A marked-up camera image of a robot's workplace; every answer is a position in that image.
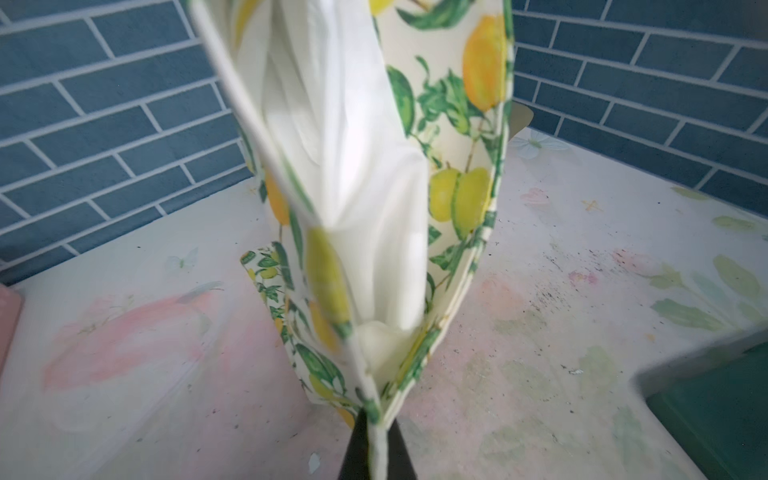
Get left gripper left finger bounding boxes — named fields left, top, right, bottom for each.
left=338, top=409, right=371, bottom=480

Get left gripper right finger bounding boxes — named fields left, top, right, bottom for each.
left=387, top=421, right=418, bottom=480

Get lemon print skirt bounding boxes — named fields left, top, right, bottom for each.
left=188, top=1, right=514, bottom=479

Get olive green skirt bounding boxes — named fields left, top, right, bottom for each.
left=508, top=102, right=534, bottom=139

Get dark green rectangular block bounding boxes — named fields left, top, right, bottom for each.
left=645, top=343, right=767, bottom=479

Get pink plastic basket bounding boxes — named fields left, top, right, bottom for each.
left=0, top=285, right=23, bottom=370

